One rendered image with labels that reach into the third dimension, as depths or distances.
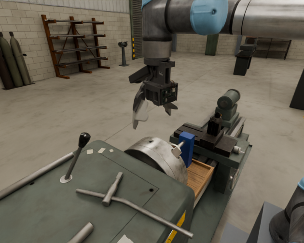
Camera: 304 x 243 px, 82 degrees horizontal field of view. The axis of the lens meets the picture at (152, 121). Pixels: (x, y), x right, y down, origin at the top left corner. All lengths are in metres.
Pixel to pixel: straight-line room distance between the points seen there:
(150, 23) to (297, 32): 0.30
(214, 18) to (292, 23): 0.16
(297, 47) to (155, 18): 14.33
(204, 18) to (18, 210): 0.64
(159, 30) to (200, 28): 0.10
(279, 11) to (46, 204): 0.72
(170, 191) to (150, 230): 0.13
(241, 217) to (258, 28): 1.93
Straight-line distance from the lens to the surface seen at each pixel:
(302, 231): 0.54
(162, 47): 0.46
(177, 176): 0.76
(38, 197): 0.64
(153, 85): 0.47
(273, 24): 0.49
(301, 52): 14.74
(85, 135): 0.57
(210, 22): 0.40
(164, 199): 0.55
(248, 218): 2.24
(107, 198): 0.53
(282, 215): 0.74
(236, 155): 1.34
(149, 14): 0.46
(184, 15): 0.41
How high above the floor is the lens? 1.68
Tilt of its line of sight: 28 degrees down
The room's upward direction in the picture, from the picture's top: straight up
